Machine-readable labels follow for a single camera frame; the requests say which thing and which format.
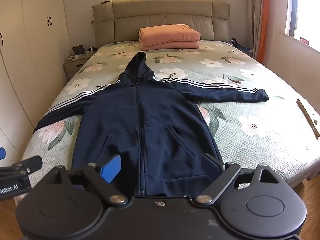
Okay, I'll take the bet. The folded pink blanket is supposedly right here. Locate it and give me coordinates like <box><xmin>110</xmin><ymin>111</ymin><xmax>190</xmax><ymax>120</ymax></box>
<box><xmin>138</xmin><ymin>24</ymin><xmax>202</xmax><ymax>51</ymax></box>

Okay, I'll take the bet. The window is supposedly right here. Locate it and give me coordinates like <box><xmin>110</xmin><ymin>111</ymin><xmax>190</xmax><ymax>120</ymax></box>
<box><xmin>285</xmin><ymin>0</ymin><xmax>320</xmax><ymax>47</ymax></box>

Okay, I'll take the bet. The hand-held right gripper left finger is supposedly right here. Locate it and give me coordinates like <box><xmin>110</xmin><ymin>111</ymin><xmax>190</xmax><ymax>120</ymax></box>
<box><xmin>51</xmin><ymin>154</ymin><xmax>128</xmax><ymax>207</ymax></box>

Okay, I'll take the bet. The navy striped zip hoodie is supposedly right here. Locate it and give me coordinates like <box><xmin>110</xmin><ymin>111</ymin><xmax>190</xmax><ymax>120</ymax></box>
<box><xmin>34</xmin><ymin>51</ymin><xmax>269</xmax><ymax>197</ymax></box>

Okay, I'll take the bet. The wooden stick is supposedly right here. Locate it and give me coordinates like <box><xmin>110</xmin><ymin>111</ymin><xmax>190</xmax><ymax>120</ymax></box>
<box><xmin>296</xmin><ymin>99</ymin><xmax>320</xmax><ymax>140</ymax></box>

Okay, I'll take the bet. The beige curtain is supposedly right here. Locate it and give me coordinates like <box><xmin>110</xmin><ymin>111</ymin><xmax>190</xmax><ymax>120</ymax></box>
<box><xmin>250</xmin><ymin>0</ymin><xmax>265</xmax><ymax>60</ymax></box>

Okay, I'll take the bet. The white wardrobe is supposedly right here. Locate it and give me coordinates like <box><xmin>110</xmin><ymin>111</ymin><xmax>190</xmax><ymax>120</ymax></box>
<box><xmin>0</xmin><ymin>0</ymin><xmax>70</xmax><ymax>155</ymax></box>

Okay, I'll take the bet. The dark bag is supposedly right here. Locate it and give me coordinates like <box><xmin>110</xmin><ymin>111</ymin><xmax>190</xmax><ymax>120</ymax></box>
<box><xmin>230</xmin><ymin>37</ymin><xmax>253</xmax><ymax>53</ymax></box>

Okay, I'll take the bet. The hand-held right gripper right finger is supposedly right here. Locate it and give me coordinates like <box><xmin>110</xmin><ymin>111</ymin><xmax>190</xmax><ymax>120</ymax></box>
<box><xmin>193</xmin><ymin>153</ymin><xmax>282</xmax><ymax>205</ymax></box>

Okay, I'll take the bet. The orange curtain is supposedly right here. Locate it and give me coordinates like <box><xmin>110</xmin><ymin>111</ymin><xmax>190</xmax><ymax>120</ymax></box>
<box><xmin>257</xmin><ymin>0</ymin><xmax>272</xmax><ymax>65</ymax></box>

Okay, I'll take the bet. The floral quilted bedspread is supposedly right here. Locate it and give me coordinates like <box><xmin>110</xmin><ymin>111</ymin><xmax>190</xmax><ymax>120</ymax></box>
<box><xmin>14</xmin><ymin>39</ymin><xmax>320</xmax><ymax>205</ymax></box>

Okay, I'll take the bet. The beige padded bed headboard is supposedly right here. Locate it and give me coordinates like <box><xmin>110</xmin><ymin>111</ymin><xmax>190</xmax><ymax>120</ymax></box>
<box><xmin>92</xmin><ymin>0</ymin><xmax>231</xmax><ymax>53</ymax></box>

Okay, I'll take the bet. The beige nightstand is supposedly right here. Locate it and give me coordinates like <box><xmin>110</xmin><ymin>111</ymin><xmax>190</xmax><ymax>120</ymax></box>
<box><xmin>62</xmin><ymin>54</ymin><xmax>95</xmax><ymax>80</ymax></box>

